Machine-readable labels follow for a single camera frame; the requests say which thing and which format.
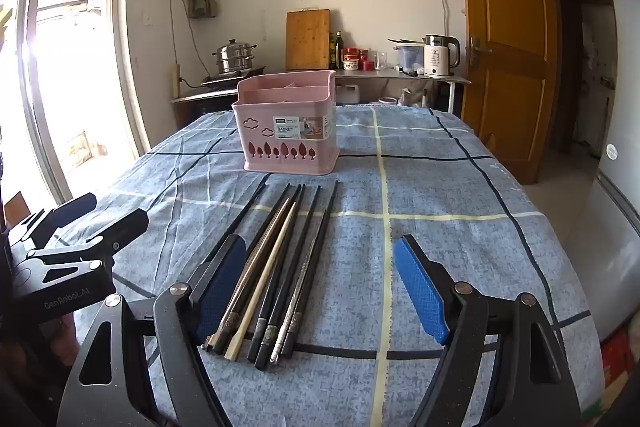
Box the black induction cooker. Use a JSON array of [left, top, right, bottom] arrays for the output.
[[200, 66, 267, 88]]

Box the brown chopstick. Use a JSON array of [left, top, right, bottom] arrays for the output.
[[220, 198, 296, 333]]

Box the wooden door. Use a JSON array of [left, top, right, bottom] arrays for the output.
[[450, 0, 558, 185]]

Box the silver refrigerator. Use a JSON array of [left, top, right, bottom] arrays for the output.
[[582, 0, 640, 343]]

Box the silver metal chopstick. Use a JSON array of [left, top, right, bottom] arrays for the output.
[[270, 227, 318, 364]]

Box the bamboo cutting board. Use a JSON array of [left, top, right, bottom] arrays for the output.
[[286, 9, 332, 72]]

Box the beige wooden chopstick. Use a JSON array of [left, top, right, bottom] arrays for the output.
[[225, 201, 299, 362]]

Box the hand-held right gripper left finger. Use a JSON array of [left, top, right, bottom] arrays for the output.
[[57, 234, 248, 427]]

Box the steel side shelf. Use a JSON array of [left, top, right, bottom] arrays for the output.
[[170, 87, 241, 130]]

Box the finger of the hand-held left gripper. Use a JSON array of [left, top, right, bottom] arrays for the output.
[[30, 208, 151, 283], [7, 193, 98, 253]]

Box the white plastic jug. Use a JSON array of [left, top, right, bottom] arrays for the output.
[[336, 83, 362, 105]]

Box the white window frame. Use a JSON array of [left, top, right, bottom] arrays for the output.
[[15, 0, 153, 208]]

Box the pink plastic utensil basket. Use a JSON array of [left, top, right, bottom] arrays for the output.
[[231, 70, 340, 175]]

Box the steel steamer pot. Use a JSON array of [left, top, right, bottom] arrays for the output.
[[211, 39, 257, 74]]

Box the steel kitchen table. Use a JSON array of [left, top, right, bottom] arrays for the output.
[[265, 68, 473, 115]]

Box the black chopstick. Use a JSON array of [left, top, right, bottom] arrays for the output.
[[281, 180, 339, 356], [212, 184, 292, 353], [255, 185, 322, 369], [218, 181, 268, 258], [247, 184, 306, 359]]

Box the blue checked blanket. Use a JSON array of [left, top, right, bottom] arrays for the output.
[[50, 104, 606, 427]]

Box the clear plastic water container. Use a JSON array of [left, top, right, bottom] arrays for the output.
[[389, 38, 426, 75]]

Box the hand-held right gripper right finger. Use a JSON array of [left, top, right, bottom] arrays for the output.
[[392, 234, 583, 427]]

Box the white electric kettle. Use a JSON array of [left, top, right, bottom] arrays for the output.
[[422, 35, 461, 79]]

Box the black power cable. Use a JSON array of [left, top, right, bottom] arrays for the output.
[[168, 0, 211, 80]]

